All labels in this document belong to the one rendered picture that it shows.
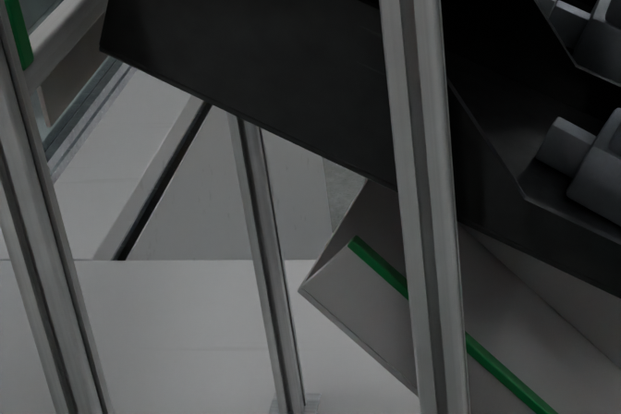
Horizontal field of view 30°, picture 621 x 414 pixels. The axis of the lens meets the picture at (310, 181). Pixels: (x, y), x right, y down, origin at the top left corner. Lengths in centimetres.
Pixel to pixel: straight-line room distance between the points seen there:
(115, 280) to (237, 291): 13
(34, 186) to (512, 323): 27
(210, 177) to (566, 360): 104
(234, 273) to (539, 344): 57
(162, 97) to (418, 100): 114
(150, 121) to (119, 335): 46
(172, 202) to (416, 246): 103
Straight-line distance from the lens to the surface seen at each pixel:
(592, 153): 51
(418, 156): 44
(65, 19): 54
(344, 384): 99
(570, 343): 66
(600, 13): 65
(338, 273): 52
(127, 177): 137
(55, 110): 55
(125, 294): 116
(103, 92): 154
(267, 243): 87
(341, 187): 302
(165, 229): 145
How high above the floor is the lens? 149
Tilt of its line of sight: 29 degrees down
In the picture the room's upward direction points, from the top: 8 degrees counter-clockwise
